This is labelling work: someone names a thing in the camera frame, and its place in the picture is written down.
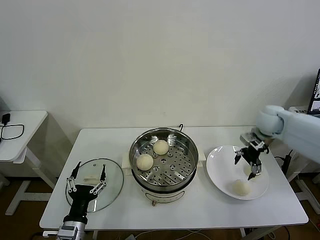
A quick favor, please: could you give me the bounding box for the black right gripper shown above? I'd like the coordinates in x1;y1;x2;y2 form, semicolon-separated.
234;146;262;182

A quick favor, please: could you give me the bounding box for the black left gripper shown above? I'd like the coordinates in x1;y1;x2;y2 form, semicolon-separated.
65;161;108;223

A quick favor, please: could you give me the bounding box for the white steamed baozi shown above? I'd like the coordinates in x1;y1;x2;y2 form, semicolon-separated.
243;164;261;179
231;180;252;197
136;154;154;171
152;139;169;156

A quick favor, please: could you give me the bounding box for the round glass pot lid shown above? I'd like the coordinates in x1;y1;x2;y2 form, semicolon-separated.
66;157;125;214

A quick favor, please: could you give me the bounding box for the stainless steel steamer basket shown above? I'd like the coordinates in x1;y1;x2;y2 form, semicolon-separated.
129;127;200;187

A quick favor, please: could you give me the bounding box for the steel steamer pot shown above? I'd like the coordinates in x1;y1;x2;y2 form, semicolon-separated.
121;149;207;207

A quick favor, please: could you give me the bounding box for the large white plate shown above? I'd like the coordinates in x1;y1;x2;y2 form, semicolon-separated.
206;145;270;201

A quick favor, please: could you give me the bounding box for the black power strip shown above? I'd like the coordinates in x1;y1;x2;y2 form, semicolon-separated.
274;149;294;174

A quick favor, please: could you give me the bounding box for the white side table with laptop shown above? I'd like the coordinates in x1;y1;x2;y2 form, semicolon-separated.
284;106;320;216

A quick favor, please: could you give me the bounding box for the white side table with adapter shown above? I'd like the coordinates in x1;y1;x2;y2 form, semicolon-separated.
0;109;58;216

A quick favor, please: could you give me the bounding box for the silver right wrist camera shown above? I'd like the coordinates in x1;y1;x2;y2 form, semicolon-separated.
239;132;270;154

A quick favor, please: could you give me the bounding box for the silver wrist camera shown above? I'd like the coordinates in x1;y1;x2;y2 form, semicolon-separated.
41;229;61;238
239;132;270;154

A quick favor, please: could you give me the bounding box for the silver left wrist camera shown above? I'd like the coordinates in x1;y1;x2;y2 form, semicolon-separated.
41;229;61;238

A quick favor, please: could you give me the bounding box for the black looped cable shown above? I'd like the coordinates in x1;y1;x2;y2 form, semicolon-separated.
0;123;26;141

